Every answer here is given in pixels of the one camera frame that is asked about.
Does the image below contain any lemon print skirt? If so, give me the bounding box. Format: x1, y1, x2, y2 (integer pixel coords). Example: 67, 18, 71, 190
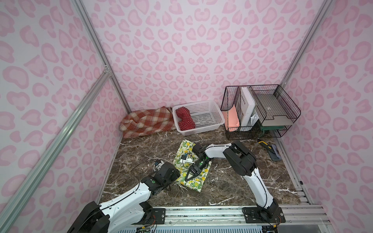
173, 139, 211, 192

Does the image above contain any red polka dot skirt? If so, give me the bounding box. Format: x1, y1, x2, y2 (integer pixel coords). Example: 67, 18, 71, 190
175, 107, 196, 131

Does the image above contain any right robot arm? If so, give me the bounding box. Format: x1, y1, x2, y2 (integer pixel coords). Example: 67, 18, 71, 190
185, 140, 279, 218

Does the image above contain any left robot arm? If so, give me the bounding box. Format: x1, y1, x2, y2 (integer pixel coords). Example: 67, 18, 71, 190
68, 160, 180, 233

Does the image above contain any white plastic basket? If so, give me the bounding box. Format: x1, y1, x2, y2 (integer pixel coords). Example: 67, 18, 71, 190
173, 100, 225, 136

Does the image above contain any red plaid skirt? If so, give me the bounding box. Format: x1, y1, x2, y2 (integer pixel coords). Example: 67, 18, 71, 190
119, 106, 176, 139

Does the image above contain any pink folder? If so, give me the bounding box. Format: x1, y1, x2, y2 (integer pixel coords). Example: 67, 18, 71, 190
226, 105, 240, 132

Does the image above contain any yellow black utility knife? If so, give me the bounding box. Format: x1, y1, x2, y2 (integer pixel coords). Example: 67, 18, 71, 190
257, 139, 282, 162

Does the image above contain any white book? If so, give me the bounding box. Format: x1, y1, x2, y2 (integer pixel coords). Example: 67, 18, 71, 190
238, 87, 256, 131

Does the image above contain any grey paper tray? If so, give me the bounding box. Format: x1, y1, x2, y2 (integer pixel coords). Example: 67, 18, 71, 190
255, 94, 297, 127

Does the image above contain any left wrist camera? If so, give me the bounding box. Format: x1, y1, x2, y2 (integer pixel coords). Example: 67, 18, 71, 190
153, 159, 164, 171

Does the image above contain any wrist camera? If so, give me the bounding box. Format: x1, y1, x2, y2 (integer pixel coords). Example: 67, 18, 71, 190
153, 159, 164, 171
181, 153, 194, 164

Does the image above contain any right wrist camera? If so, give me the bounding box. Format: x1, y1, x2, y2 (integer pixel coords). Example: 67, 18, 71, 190
181, 153, 194, 164

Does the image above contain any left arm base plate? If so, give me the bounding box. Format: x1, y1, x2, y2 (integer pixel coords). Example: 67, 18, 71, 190
130, 201, 166, 225

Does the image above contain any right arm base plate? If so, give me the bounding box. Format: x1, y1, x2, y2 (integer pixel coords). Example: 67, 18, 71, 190
242, 205, 286, 224

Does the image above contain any black wire desk organizer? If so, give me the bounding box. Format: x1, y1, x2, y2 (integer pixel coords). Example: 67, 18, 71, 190
220, 84, 301, 140

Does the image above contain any aluminium frame rail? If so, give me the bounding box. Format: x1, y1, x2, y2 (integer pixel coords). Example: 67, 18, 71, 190
118, 205, 334, 233

